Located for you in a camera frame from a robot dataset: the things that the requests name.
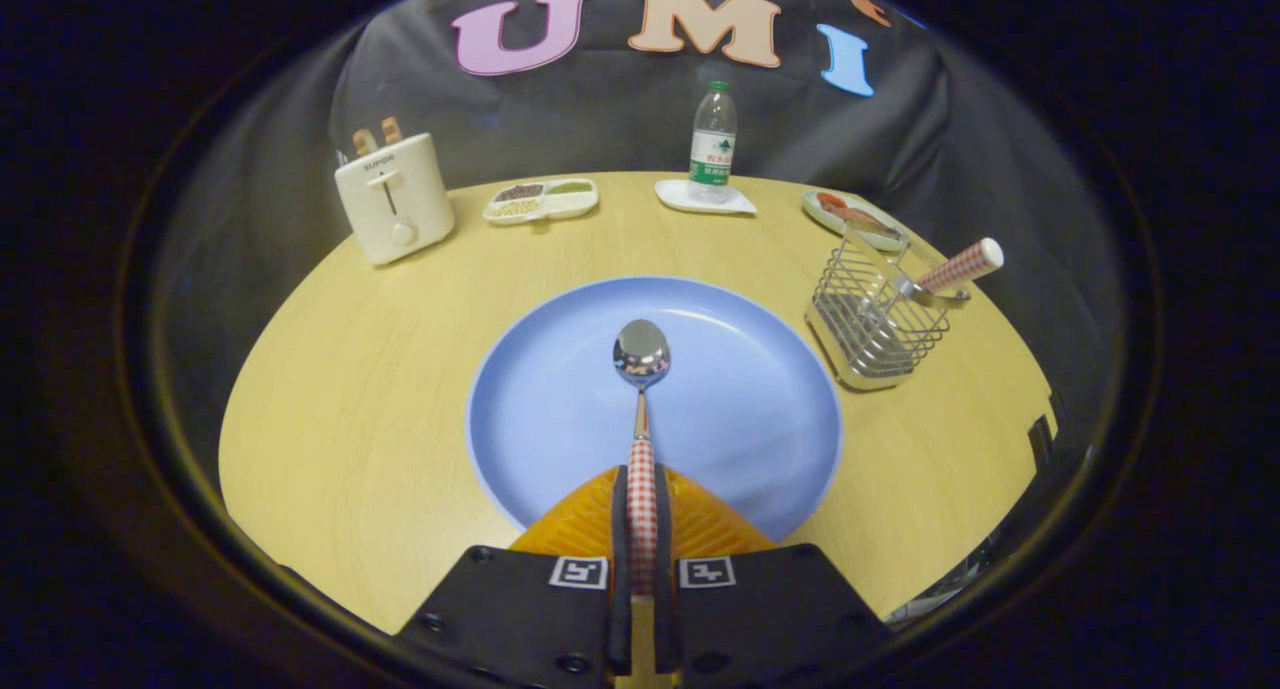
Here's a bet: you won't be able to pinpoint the cream white toaster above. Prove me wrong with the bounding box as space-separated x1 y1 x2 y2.
334 133 456 266

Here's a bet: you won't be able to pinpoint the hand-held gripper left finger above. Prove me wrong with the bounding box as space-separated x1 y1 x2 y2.
395 466 633 682

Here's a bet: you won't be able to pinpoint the dark equipment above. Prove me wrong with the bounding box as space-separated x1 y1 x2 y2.
890 389 1063 620

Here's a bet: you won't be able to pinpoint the spoon with red checked handle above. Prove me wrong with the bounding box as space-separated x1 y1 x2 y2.
613 319 672 595

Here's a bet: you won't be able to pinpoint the metal wire cutlery basket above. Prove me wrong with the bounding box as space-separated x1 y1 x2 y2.
805 224 971 391

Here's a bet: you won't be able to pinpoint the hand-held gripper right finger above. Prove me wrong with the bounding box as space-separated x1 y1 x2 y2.
655 466 891 682

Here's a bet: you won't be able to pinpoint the pale green food plate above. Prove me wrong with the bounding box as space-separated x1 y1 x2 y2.
802 189 911 252

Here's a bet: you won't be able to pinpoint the fork with red checked handle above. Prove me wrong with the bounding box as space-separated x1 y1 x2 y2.
895 237 1005 305

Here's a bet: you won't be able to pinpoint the white divided dish of beans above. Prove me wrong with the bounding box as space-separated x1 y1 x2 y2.
483 177 599 226

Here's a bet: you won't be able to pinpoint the white square coaster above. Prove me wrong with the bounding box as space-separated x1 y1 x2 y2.
655 179 758 216

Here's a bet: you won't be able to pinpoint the black backdrop cloth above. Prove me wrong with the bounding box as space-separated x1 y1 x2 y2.
150 0 1131 450

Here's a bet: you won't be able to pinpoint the clear water bottle green cap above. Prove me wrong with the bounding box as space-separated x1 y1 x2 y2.
688 80 738 204

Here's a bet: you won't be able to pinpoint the cooked meat slices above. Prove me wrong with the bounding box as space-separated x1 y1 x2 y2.
816 192 896 235

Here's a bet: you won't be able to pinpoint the blue round plate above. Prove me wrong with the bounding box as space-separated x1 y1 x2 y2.
466 275 844 542

